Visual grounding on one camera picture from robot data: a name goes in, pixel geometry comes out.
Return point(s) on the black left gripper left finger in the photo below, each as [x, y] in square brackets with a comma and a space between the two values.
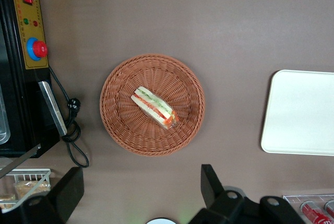
[65, 192]

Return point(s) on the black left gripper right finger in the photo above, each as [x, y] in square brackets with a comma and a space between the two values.
[211, 187]

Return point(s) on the layered sandwich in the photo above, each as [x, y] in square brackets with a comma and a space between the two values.
[154, 106]

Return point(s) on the round brown wicker basket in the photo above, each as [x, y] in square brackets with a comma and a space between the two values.
[125, 130]

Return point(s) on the cream plastic tray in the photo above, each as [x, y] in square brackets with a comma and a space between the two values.
[300, 114]

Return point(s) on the clear bag of rice crackers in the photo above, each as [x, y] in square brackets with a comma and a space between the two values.
[7, 198]
[28, 188]

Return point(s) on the clear acrylic bottle rack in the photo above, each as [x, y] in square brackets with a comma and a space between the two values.
[295, 199]

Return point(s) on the clear container inside machine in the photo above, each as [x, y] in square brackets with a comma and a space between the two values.
[3, 119]

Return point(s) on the red cola bottle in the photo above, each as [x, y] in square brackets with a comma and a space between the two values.
[311, 212]
[330, 207]

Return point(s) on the black machine with yellow panel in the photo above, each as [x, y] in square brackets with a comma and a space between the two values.
[15, 91]

